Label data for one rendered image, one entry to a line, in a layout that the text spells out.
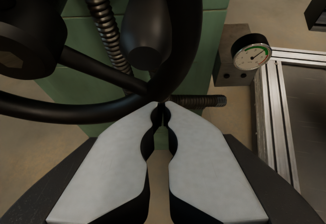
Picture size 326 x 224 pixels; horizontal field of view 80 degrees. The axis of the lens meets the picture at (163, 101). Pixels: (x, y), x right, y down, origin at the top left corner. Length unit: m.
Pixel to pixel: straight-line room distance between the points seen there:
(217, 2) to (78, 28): 0.25
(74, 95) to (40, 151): 0.61
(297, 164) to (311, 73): 0.44
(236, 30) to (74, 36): 0.34
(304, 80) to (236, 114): 0.33
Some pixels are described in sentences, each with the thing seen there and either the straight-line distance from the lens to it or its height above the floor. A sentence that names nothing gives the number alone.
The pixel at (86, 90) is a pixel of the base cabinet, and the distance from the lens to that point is 0.56.
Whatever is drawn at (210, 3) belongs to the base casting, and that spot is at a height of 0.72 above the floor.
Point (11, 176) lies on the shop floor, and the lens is 1.19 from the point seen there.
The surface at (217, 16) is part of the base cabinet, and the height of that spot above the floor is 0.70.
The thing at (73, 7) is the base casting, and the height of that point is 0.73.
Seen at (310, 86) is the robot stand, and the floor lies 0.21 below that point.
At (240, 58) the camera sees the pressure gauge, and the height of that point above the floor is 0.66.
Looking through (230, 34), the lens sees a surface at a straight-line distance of 0.48.
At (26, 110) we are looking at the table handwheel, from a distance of 0.30.
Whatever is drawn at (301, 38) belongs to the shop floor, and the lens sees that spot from 1.63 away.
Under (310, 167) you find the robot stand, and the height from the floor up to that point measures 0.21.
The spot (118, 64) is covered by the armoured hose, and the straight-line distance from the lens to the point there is 0.27.
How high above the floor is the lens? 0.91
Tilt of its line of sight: 58 degrees down
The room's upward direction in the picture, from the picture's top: 5 degrees counter-clockwise
